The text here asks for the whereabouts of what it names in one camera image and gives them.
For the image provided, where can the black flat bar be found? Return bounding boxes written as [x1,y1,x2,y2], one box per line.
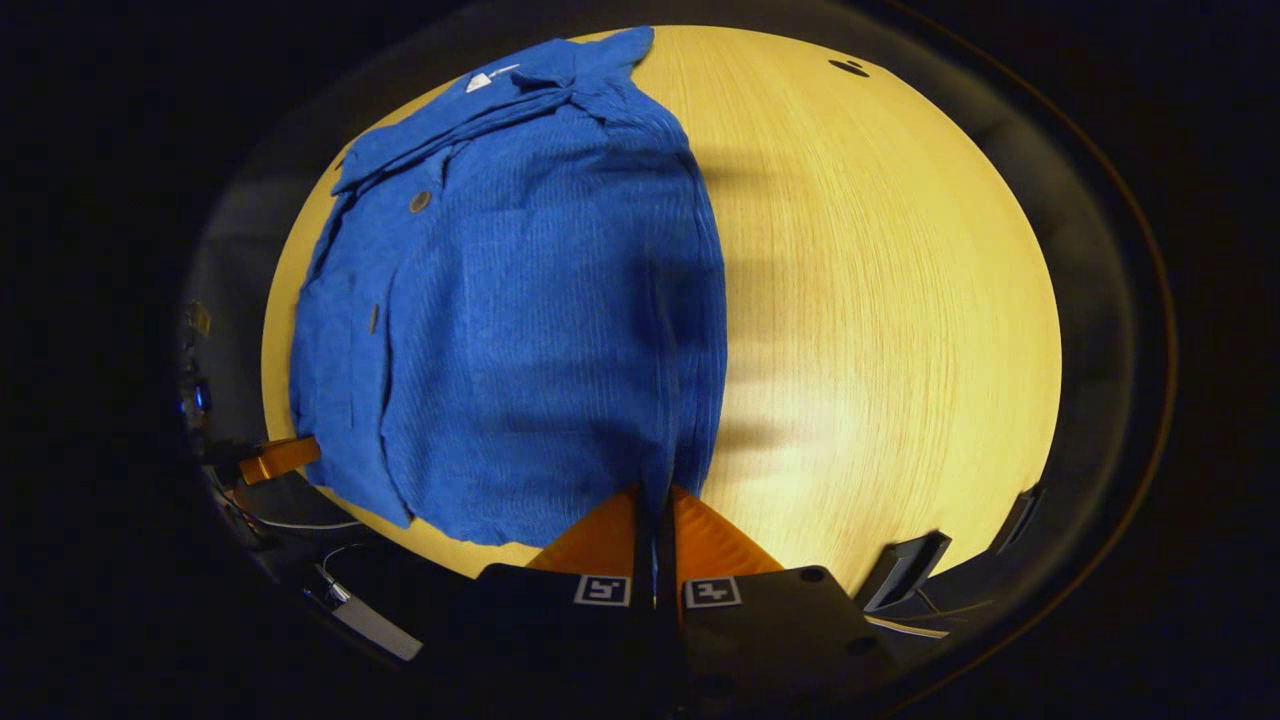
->
[857,530,953,614]

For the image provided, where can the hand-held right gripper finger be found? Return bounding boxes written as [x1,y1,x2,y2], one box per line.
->
[462,485,658,720]
[657,485,903,720]

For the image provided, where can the grey flat device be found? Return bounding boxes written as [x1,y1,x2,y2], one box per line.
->
[303,565,425,663]

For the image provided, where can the blue button shirt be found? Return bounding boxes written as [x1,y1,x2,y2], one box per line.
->
[288,25,729,549]

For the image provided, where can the thin white cable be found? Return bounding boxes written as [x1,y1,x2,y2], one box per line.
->
[248,510,363,533]

